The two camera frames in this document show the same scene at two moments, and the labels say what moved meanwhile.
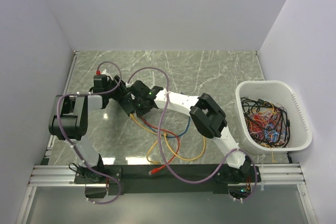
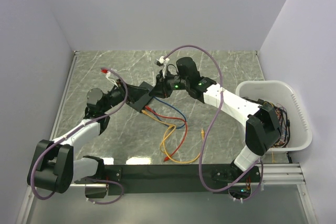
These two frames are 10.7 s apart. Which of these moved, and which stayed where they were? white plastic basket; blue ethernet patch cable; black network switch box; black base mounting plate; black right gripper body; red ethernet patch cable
Moved: blue ethernet patch cable; red ethernet patch cable; black network switch box; black right gripper body
Stayed: black base mounting plate; white plastic basket
